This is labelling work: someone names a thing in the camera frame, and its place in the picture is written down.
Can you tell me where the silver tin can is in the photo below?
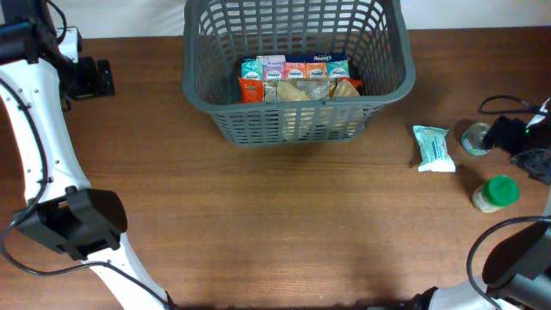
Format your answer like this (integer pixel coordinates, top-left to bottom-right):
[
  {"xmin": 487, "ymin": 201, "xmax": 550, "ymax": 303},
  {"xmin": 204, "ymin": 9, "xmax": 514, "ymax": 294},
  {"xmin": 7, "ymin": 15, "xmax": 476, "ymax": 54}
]
[{"xmin": 461, "ymin": 122, "xmax": 492, "ymax": 156}]

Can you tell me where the green lid jar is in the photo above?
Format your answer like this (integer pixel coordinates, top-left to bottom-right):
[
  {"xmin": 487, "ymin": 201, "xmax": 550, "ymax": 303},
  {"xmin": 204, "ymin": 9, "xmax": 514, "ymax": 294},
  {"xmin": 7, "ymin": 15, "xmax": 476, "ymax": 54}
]
[{"xmin": 471, "ymin": 176, "xmax": 520, "ymax": 213}]

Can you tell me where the teal white wipes pack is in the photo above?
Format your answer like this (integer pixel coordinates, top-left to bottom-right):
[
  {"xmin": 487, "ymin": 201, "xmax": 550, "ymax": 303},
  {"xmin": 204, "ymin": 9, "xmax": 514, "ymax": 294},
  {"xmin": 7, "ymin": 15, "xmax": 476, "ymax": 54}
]
[{"xmin": 412, "ymin": 125, "xmax": 456, "ymax": 173}]

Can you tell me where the orange pasta packet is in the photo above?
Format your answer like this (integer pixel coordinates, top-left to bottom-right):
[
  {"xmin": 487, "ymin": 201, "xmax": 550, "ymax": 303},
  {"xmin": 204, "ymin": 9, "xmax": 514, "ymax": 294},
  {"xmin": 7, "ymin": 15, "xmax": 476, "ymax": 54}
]
[{"xmin": 239, "ymin": 77, "xmax": 363, "ymax": 103}]

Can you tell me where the beige snack bag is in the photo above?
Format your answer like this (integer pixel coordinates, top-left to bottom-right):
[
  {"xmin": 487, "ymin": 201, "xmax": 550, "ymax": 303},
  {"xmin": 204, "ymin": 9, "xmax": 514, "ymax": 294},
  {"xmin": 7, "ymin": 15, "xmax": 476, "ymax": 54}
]
[{"xmin": 275, "ymin": 77, "xmax": 362, "ymax": 141}]

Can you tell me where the blue cardboard box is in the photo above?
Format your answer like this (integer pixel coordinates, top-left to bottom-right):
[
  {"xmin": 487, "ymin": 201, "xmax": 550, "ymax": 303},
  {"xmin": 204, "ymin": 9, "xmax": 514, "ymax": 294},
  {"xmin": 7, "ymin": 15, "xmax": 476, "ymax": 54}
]
[{"xmin": 241, "ymin": 53, "xmax": 350, "ymax": 81}]

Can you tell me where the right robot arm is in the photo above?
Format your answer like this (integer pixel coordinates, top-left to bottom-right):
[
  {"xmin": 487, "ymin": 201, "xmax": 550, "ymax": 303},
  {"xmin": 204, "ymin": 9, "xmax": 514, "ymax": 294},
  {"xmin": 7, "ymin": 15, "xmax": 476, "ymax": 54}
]
[{"xmin": 406, "ymin": 112, "xmax": 550, "ymax": 309}]

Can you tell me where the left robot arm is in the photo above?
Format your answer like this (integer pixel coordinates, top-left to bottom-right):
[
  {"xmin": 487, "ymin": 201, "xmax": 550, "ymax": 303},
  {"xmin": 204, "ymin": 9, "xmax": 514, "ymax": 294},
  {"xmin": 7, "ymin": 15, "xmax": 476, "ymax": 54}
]
[{"xmin": 1, "ymin": 0, "xmax": 175, "ymax": 309}]

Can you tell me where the grey plastic basket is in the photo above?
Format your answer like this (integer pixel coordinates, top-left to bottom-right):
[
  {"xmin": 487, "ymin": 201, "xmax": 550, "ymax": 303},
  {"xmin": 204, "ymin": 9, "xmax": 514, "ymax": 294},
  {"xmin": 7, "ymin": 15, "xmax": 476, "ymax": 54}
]
[{"xmin": 182, "ymin": 0, "xmax": 415, "ymax": 146}]

